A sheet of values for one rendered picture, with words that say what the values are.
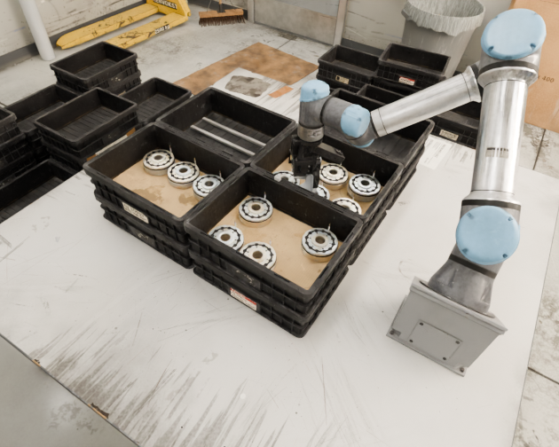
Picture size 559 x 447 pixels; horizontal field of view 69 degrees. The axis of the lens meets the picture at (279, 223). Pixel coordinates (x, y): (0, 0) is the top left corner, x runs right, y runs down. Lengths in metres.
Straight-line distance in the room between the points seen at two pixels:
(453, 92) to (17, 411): 1.92
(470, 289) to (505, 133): 0.36
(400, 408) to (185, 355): 0.56
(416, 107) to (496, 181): 0.32
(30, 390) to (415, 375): 1.53
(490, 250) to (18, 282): 1.26
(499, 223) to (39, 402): 1.78
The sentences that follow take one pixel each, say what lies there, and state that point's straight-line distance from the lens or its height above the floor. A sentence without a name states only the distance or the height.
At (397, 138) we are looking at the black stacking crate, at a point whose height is 0.83.
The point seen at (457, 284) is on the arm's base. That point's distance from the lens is 1.06.
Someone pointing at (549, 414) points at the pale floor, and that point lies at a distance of 2.18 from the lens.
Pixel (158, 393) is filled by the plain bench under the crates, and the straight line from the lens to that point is 1.13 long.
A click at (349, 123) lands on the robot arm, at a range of 1.06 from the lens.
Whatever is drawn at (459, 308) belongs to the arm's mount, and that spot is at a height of 0.95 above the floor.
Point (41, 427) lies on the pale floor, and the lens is 1.99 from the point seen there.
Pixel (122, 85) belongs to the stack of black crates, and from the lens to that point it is 2.75.
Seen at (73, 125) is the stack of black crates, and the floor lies 0.49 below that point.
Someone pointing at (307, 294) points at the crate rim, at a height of 0.93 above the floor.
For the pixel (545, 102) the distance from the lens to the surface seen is 3.80.
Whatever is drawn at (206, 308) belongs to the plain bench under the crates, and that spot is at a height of 0.70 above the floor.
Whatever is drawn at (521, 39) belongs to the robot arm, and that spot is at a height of 1.40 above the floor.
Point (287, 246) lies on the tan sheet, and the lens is 1.17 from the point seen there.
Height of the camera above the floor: 1.73
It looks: 47 degrees down
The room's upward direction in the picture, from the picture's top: 4 degrees clockwise
